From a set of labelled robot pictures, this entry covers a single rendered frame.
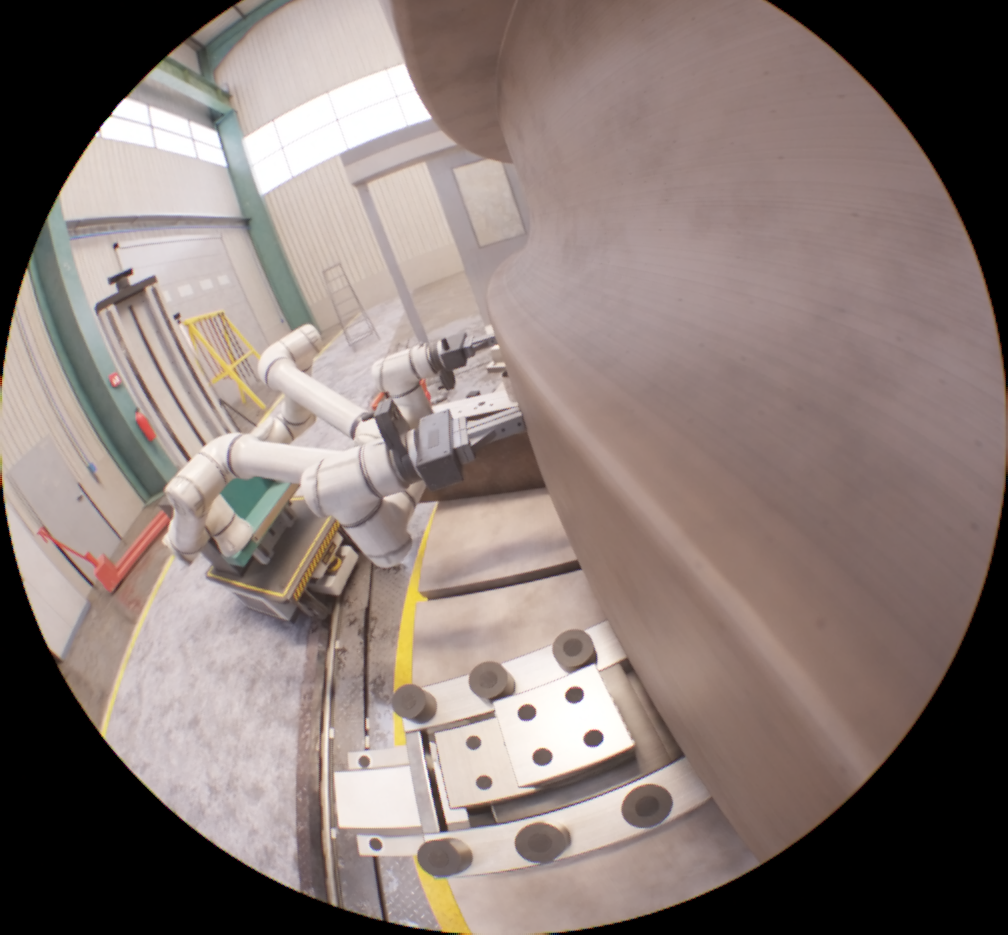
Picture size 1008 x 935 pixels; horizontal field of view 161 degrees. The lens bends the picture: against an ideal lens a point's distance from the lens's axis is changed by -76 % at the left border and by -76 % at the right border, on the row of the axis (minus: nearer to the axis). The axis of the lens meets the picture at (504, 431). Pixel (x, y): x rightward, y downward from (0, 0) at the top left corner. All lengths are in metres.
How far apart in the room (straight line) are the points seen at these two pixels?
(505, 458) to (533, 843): 1.16
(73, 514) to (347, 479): 6.61
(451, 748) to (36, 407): 7.26
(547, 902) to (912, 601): 0.94
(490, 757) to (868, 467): 0.48
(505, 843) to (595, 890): 0.42
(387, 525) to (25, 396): 7.10
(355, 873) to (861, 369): 1.65
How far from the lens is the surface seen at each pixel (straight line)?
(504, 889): 1.02
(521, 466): 1.33
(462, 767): 0.53
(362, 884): 1.59
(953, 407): 0.17
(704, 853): 0.97
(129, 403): 6.92
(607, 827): 0.57
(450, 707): 0.64
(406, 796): 0.91
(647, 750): 0.57
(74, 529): 6.93
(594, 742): 0.41
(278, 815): 1.83
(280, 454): 0.87
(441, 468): 0.46
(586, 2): 0.36
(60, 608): 6.13
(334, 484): 0.54
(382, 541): 0.60
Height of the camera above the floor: 1.24
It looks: 31 degrees down
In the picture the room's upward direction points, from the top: 20 degrees counter-clockwise
